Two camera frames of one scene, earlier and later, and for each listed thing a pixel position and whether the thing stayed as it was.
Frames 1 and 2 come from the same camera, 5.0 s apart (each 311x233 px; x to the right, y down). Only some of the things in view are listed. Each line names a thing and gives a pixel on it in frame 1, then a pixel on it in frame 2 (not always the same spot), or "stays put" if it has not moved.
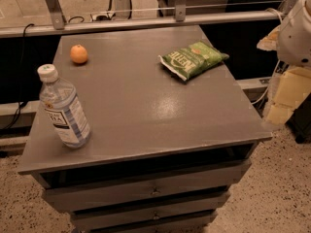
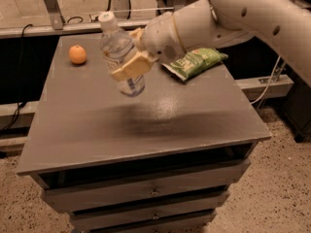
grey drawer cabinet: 163,154 stays put
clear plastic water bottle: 66,112 -> 119,46
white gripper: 295,39 -> 159,37
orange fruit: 78,54 stays put
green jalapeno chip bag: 190,59 stays put
